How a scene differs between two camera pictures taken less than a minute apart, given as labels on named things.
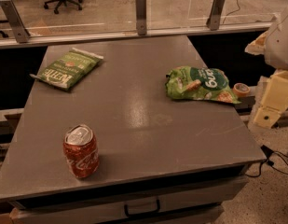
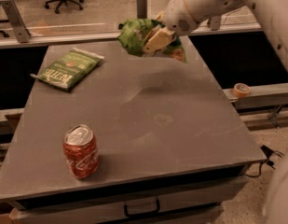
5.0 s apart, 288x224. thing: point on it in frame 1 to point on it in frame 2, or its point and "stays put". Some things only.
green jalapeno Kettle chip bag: [68, 69] stays put
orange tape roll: [240, 90] stays put
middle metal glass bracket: [141, 13] stays put
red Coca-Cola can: [81, 151] stays put
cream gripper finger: [257, 47] to [160, 16]
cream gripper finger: [277, 97] to [158, 38]
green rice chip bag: [188, 82] to [133, 32]
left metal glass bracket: [20, 32] stays put
